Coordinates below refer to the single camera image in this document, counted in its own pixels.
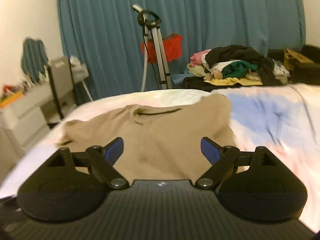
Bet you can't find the garment steamer stand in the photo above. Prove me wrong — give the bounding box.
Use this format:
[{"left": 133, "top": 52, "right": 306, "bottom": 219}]
[{"left": 132, "top": 4, "right": 173, "bottom": 92}]

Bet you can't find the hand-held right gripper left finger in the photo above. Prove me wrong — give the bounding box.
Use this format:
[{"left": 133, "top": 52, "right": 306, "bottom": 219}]
[{"left": 47, "top": 137, "right": 130, "bottom": 190}]

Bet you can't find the wavy framed mirror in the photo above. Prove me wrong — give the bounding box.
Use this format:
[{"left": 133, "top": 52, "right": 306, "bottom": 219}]
[{"left": 21, "top": 37, "right": 49, "bottom": 83}]

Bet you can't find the grey chair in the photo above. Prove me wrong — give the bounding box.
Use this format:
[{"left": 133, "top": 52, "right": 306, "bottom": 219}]
[{"left": 44, "top": 56, "right": 75, "bottom": 120}]

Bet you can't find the black sofa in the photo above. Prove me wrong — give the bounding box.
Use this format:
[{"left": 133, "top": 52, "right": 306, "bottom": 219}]
[{"left": 267, "top": 44, "right": 320, "bottom": 85}]

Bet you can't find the orange box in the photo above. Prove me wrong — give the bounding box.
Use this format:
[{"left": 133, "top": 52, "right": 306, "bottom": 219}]
[{"left": 0, "top": 91, "right": 24, "bottom": 108}]

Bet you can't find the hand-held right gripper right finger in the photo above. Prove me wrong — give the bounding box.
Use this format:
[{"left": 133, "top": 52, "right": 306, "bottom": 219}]
[{"left": 194, "top": 137, "right": 278, "bottom": 190}]

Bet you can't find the pink cloth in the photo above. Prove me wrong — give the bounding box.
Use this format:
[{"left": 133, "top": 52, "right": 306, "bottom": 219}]
[{"left": 189, "top": 50, "right": 213, "bottom": 67}]

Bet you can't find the yellow towel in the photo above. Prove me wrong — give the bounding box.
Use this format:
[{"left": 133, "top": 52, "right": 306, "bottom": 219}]
[{"left": 204, "top": 76, "right": 264, "bottom": 87}]

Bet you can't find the tan shirt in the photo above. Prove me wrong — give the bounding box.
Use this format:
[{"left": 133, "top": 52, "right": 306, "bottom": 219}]
[{"left": 59, "top": 94, "right": 247, "bottom": 180}]

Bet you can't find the pile of clothes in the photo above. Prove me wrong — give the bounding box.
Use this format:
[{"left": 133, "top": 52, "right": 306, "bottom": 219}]
[{"left": 205, "top": 44, "right": 283, "bottom": 87}]

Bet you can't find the teal curtain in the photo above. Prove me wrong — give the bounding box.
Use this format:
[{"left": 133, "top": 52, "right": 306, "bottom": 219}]
[{"left": 57, "top": 0, "right": 307, "bottom": 100}]

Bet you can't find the cream towel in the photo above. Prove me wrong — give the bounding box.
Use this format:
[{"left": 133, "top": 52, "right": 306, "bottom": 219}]
[{"left": 187, "top": 64, "right": 208, "bottom": 78}]

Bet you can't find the white dresser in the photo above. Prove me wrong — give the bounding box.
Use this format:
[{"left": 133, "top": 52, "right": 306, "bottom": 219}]
[{"left": 0, "top": 81, "right": 54, "bottom": 150}]

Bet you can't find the green garment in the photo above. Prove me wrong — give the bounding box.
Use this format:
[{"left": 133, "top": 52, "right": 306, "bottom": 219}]
[{"left": 222, "top": 61, "right": 258, "bottom": 78}]

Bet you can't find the white printed cloth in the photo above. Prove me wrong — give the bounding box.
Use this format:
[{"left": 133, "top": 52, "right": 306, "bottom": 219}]
[{"left": 272, "top": 59, "right": 290, "bottom": 84}]

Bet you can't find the brown paper bag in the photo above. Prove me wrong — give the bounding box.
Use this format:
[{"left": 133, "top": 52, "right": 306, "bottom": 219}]
[{"left": 284, "top": 48, "right": 315, "bottom": 72}]

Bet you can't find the pastel bed duvet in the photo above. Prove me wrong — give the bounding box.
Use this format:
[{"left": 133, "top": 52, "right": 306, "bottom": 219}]
[{"left": 0, "top": 83, "right": 320, "bottom": 230}]

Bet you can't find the blue cloth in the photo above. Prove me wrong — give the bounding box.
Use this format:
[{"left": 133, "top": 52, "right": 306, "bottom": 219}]
[{"left": 171, "top": 74, "right": 190, "bottom": 84}]

